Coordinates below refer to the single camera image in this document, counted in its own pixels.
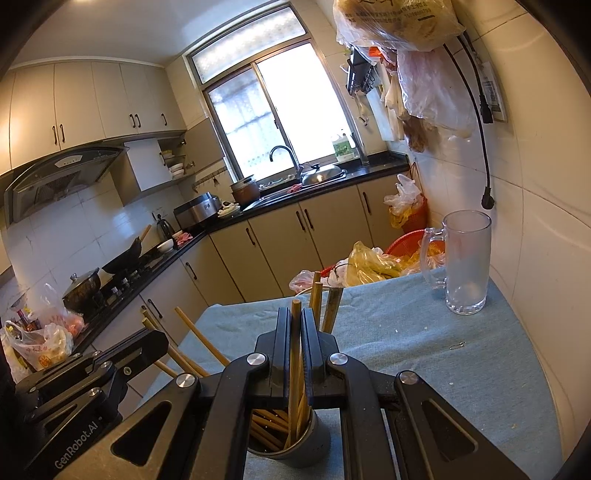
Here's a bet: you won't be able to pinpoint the long black power cable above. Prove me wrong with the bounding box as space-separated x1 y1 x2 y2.
443 41 495 210

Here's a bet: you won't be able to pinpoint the bunch of wooden chopsticks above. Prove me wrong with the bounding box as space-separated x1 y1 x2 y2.
141 272 324 453

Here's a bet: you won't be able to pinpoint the white wall meter box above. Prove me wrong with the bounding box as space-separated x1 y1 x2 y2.
478 60 509 123

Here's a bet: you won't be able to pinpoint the clear pinkish hanging bag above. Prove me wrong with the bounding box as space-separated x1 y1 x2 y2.
394 46 478 139

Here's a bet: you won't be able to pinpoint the clear glass mug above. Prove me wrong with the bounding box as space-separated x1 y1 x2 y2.
419 210 492 316

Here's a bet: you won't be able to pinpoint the beige upper kitchen cabinets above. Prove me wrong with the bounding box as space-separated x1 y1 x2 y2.
0 59 188 176

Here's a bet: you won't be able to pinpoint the black wok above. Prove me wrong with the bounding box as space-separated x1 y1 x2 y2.
100 224 153 274

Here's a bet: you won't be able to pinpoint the orange printed plastic bag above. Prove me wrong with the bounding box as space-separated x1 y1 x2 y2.
2 320 75 372

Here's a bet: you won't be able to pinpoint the grey range hood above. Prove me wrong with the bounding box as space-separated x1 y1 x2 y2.
4 145 130 224

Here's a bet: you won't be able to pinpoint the clear red plastic bag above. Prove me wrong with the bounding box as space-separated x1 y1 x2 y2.
44 284 88 337

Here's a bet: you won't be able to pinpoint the kitchen window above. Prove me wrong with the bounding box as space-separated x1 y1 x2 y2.
182 4 370 185

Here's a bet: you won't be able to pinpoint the orange trash bin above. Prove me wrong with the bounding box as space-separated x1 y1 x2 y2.
389 196 428 232

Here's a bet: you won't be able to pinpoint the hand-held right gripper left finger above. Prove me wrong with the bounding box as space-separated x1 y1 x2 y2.
51 309 291 480

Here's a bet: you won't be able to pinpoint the green label detergent bottle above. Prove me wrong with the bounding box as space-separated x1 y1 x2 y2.
331 131 360 162

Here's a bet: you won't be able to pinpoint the beige lower kitchen cabinets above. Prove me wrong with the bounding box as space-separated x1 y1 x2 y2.
74 178 411 411

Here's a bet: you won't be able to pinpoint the steel rice cooker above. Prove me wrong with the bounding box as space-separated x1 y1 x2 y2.
173 193 222 230

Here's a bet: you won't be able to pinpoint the steel kitchen sink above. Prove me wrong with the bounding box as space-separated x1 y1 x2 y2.
252 175 347 206

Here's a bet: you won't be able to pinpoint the steel pot lid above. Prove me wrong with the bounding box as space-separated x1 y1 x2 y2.
301 162 347 186

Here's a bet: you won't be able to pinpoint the bag of brown food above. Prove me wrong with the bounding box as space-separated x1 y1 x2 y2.
402 117 439 153

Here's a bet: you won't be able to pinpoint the dark sauce bottle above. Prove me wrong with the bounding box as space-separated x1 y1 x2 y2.
4 307 42 333

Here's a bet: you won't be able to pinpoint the black gas stove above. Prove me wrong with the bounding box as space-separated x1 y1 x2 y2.
69 256 160 324

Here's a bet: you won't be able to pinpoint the single wooden chopstick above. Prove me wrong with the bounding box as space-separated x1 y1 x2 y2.
287 299 303 450

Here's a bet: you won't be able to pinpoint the large hanging plastic bag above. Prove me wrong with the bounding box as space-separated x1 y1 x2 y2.
333 0 466 52

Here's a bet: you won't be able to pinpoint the white plastic bag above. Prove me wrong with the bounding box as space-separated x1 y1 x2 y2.
383 174 423 213

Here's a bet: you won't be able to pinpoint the white hanging board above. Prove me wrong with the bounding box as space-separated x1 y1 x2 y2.
381 74 404 141

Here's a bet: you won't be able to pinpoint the black lidded pot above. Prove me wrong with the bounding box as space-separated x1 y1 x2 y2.
61 268 102 311

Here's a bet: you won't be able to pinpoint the dark grey utensil holder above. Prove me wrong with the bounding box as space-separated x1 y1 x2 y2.
247 406 332 462

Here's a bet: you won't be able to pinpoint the short black power cable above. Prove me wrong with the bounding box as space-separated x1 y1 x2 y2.
457 34 495 124

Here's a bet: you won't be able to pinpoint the curved sink faucet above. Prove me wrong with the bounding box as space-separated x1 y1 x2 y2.
269 145 303 178

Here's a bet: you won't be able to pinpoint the yellow plastic bag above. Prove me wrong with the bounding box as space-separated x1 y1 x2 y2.
344 241 446 288

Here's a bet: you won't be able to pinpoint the brown cooking pot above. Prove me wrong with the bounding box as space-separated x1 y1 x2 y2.
229 174 260 207

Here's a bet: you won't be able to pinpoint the black kitchen countertop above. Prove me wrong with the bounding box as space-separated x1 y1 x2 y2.
69 161 411 356

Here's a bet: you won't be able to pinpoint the red plastic basket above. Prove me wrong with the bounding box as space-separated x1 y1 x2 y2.
323 229 446 278

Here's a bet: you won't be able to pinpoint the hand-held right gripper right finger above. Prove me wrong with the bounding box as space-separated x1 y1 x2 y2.
302 308 529 480

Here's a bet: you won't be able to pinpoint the pink plastic bag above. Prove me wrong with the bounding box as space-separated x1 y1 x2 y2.
289 269 342 294

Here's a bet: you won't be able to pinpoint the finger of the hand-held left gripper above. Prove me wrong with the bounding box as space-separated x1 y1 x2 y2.
16 330 169 430

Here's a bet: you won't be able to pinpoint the black wall knife rack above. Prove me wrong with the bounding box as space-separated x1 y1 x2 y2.
345 46 384 97

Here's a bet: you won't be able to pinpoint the light blue towel cloth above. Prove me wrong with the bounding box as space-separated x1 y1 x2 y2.
139 272 566 480

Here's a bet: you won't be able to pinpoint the beige kitchen cabinets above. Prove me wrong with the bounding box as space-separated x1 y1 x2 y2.
74 178 411 411
0 59 188 176

